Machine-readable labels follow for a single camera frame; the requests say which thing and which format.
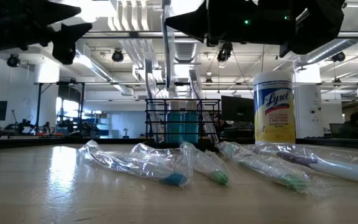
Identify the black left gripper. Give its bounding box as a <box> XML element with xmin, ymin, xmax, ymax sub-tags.
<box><xmin>1</xmin><ymin>0</ymin><xmax>93</xmax><ymax>65</ymax></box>

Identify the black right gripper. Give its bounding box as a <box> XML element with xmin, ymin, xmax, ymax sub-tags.
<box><xmin>165</xmin><ymin>0</ymin><xmax>295</xmax><ymax>47</ymax></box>

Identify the black wire basket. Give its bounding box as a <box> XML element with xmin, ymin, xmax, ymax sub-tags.
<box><xmin>144</xmin><ymin>98</ymin><xmax>222</xmax><ymax>150</ymax></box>

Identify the teal mouthwash bottle white cap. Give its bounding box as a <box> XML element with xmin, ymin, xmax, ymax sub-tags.
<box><xmin>182</xmin><ymin>101</ymin><xmax>200</xmax><ymax>144</ymax></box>
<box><xmin>166</xmin><ymin>101</ymin><xmax>183</xmax><ymax>144</ymax></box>

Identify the green toothbrush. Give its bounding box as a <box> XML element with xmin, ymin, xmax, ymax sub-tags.
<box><xmin>218</xmin><ymin>141</ymin><xmax>329</xmax><ymax>195</ymax></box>
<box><xmin>180</xmin><ymin>140</ymin><xmax>231</xmax><ymax>187</ymax></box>

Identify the black ceiling spotlight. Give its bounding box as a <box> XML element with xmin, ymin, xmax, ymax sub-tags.
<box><xmin>331</xmin><ymin>51</ymin><xmax>346</xmax><ymax>63</ymax></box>
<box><xmin>111</xmin><ymin>49</ymin><xmax>124</xmax><ymax>63</ymax></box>
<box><xmin>216</xmin><ymin>42</ymin><xmax>234</xmax><ymax>62</ymax></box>
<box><xmin>6</xmin><ymin>54</ymin><xmax>21</xmax><ymax>68</ymax></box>

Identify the black computer monitor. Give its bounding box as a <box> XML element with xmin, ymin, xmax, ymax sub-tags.
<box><xmin>221</xmin><ymin>95</ymin><xmax>255</xmax><ymax>139</ymax></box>

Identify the Lysol wipes canister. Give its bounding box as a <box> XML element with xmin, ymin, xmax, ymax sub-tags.
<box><xmin>253</xmin><ymin>70</ymin><xmax>296</xmax><ymax>144</ymax></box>

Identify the white round pillar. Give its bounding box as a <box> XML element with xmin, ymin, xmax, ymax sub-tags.
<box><xmin>293</xmin><ymin>63</ymin><xmax>324</xmax><ymax>139</ymax></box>

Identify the person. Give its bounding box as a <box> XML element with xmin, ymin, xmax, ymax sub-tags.
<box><xmin>342</xmin><ymin>111</ymin><xmax>358</xmax><ymax>139</ymax></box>

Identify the silver ventilation duct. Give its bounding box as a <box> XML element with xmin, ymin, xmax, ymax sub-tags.
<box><xmin>172</xmin><ymin>40</ymin><xmax>199</xmax><ymax>65</ymax></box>

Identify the black metal stand frame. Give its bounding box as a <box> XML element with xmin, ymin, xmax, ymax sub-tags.
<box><xmin>35</xmin><ymin>81</ymin><xmax>86</xmax><ymax>135</ymax></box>

